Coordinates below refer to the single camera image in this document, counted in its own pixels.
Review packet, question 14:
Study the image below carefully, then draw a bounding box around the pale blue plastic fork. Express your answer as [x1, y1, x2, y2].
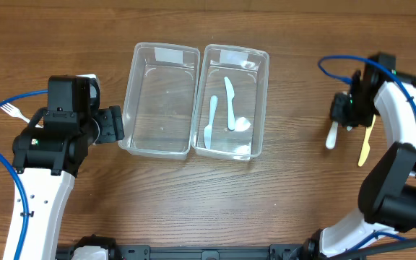
[79, 74, 100, 102]

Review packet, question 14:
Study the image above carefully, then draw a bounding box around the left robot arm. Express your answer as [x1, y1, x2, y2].
[4, 74, 124, 259]

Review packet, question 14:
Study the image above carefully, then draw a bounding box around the left blue cable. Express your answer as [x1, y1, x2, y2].
[0, 88, 49, 260]

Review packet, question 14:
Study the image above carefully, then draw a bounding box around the right blue cable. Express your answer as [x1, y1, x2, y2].
[317, 54, 416, 162]

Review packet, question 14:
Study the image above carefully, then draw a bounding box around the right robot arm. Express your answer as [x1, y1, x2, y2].
[291, 52, 416, 259]

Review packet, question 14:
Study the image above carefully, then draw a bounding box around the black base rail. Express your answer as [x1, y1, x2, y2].
[54, 235, 325, 260]

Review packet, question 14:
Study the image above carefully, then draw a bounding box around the cream yellow plastic knife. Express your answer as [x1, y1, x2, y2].
[357, 116, 376, 167]

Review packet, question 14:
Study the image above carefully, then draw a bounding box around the thick black cable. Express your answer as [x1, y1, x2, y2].
[325, 234, 416, 260]

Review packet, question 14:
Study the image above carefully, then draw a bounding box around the clear plastic container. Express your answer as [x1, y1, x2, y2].
[118, 42, 200, 160]
[191, 44, 269, 161]

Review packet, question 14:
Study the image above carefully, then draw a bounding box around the pale blue plastic knife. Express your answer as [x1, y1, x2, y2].
[204, 95, 218, 149]

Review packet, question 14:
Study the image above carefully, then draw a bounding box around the white plastic knife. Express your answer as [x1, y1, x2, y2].
[325, 121, 339, 150]
[224, 77, 235, 131]

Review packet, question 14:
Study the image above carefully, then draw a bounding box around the blue cable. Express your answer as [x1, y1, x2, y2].
[317, 54, 416, 162]
[0, 88, 49, 260]

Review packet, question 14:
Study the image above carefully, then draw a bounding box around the white plastic fork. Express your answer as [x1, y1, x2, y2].
[0, 103, 30, 123]

